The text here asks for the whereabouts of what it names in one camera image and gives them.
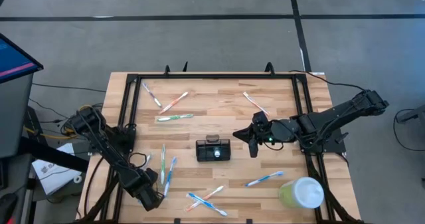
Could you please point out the white cardboard box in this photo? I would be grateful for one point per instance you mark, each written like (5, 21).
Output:
(53, 171)

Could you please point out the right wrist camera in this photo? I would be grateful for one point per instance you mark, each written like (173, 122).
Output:
(260, 118)

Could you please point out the grey stand leg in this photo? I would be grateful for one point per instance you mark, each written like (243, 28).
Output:
(413, 115)

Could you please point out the purple toothbrush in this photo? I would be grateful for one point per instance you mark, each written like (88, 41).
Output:
(152, 95)

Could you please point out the black stand foot bar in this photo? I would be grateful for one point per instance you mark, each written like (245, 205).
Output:
(50, 153)

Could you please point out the orange toothbrush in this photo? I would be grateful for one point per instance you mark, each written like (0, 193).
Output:
(214, 191)
(173, 102)

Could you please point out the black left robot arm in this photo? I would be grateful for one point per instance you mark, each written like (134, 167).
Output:
(109, 151)

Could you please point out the green cup white lid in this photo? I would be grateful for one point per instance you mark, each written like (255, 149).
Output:
(303, 192)

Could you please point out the black computer mouse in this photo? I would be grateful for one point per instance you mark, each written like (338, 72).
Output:
(7, 207)

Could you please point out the large blue-screen monitor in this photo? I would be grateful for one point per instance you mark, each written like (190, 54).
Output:
(13, 61)

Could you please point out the white toothbrush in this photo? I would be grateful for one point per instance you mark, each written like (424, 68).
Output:
(255, 103)

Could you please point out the black aluminium table frame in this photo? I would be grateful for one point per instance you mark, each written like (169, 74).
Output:
(216, 76)

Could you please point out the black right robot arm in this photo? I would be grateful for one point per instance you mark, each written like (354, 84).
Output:
(332, 116)

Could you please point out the blue toothbrush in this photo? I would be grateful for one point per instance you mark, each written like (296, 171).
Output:
(264, 178)
(206, 203)
(170, 175)

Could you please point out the small white tape roll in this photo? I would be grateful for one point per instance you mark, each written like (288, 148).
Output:
(75, 179)

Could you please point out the green toothbrush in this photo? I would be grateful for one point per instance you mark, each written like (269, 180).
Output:
(148, 159)
(175, 117)
(162, 164)

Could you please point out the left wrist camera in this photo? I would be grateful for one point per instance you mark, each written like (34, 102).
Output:
(151, 176)

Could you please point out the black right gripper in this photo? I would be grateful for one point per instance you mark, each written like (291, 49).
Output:
(264, 133)

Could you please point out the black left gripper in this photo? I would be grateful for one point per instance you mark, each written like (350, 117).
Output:
(146, 190)

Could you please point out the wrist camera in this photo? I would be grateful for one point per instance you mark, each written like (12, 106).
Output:
(260, 118)
(151, 176)

